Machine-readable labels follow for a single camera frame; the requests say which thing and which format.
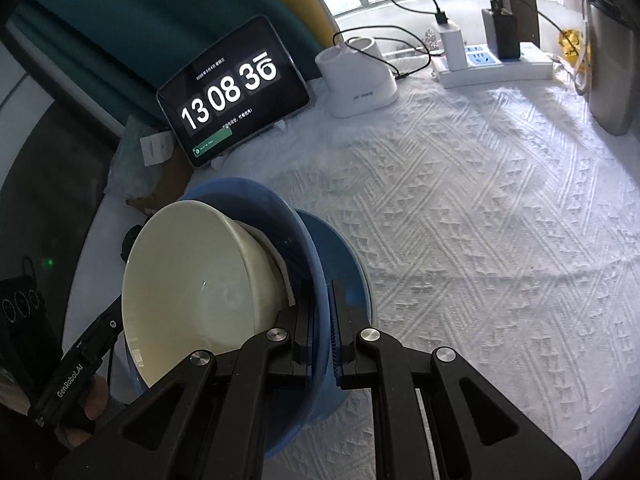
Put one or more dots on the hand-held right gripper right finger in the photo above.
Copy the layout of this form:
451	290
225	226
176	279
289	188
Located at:
337	335

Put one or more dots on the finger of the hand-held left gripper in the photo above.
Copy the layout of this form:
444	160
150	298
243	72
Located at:
110	325

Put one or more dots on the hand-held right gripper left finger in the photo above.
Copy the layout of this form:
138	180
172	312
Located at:
305	335

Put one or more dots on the oval blue plate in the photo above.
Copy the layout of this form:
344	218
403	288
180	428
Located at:
345	270

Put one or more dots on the cream bowl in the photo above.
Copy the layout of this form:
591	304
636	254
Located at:
200	285

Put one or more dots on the large dark blue bowl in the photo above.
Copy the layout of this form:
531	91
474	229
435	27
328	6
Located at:
280	230

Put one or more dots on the person's left hand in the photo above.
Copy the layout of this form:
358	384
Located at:
95	400

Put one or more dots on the black device with rings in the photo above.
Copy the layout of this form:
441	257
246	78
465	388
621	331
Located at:
20	335

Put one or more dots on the black round object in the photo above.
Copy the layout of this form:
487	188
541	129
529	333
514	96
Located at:
131	242

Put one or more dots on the cardboard box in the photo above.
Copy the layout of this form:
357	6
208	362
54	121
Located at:
172	180

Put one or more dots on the clear plastic bag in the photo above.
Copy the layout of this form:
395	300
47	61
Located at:
130	160

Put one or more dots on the small white box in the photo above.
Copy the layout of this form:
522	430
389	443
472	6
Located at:
156	149

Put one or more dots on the tablet showing clock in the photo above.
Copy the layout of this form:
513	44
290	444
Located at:
230	95

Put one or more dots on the teal curtain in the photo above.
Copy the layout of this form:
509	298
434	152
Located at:
125	20

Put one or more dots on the white power strip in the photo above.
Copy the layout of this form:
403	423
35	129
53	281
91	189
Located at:
500	72

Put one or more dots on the white charger plug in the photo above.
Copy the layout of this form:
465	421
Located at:
452	45

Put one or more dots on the yellow curtain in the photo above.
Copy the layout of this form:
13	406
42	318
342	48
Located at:
300	0

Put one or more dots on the black charger block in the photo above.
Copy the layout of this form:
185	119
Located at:
502	30

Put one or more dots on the yellow wrapper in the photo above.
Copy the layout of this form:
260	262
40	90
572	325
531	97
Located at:
575	45

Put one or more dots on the steel tumbler black lid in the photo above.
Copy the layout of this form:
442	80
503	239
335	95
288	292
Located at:
615	70

